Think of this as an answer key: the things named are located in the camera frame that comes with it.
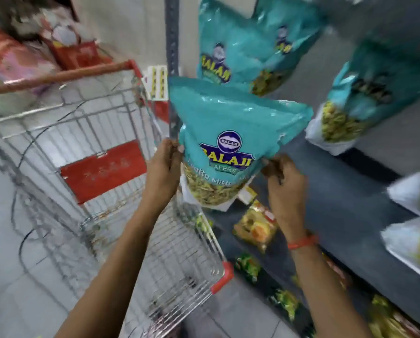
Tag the person's right hand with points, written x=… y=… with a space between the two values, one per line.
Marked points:
x=289 y=197

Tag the person's left hand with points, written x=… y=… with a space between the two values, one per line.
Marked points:
x=160 y=175

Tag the person's left thumb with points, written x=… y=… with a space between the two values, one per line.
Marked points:
x=176 y=149

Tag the person's right fingers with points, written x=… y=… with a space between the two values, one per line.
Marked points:
x=275 y=167

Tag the teal snack packet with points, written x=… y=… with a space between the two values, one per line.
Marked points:
x=284 y=45
x=368 y=98
x=416 y=193
x=231 y=123
x=411 y=246
x=227 y=42

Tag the person's right forearm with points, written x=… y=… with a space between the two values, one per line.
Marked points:
x=326 y=295

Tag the person's left forearm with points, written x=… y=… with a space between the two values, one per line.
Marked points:
x=111 y=281

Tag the small yellow white tag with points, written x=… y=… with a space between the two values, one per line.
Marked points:
x=247 y=195

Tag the white yellow sticker strip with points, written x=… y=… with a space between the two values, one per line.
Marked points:
x=156 y=82

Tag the red wrist band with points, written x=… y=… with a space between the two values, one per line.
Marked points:
x=302 y=241

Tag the grey metal shelf board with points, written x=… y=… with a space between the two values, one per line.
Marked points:
x=344 y=207

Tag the red basket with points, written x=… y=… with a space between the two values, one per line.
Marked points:
x=76 y=54

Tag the pink orange packet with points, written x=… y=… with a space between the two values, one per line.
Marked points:
x=12 y=59

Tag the yellow green snack packet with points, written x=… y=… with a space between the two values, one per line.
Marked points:
x=389 y=320

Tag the grey perforated shelf post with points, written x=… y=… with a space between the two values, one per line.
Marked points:
x=172 y=49

